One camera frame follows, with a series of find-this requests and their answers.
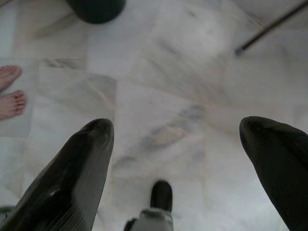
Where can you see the black and grey robot foot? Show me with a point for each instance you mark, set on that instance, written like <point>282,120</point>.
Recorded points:
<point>161,197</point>

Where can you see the bare person foot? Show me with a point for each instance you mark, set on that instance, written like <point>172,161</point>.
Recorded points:
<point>8,74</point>
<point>12,103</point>

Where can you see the thin dark stick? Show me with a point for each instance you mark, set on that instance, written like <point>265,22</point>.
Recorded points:
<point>264,29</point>

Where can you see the round black rubbish bin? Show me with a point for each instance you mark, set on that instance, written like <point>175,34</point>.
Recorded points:
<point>96,10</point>

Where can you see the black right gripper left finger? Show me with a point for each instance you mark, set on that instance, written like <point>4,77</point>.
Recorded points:
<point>72,173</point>

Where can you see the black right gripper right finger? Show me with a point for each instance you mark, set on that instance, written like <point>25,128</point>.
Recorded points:
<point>281,163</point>

